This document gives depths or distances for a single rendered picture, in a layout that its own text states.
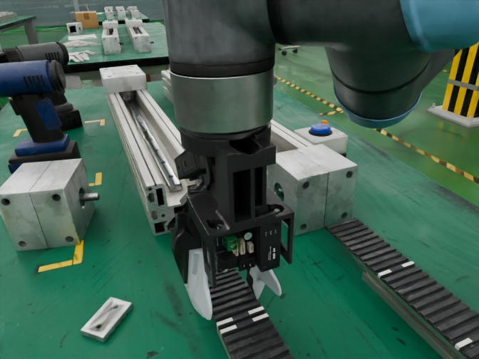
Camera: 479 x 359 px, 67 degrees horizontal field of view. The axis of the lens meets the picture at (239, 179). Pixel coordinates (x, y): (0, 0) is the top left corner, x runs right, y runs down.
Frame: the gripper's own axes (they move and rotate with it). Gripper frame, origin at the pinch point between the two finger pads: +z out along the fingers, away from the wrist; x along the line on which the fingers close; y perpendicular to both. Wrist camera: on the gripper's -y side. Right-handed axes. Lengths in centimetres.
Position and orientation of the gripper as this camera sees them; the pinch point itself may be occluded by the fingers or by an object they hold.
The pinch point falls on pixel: (227, 293)
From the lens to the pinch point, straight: 41.1
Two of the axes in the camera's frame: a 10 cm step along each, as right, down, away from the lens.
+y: 3.8, 4.3, -8.2
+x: 9.2, -2.1, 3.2
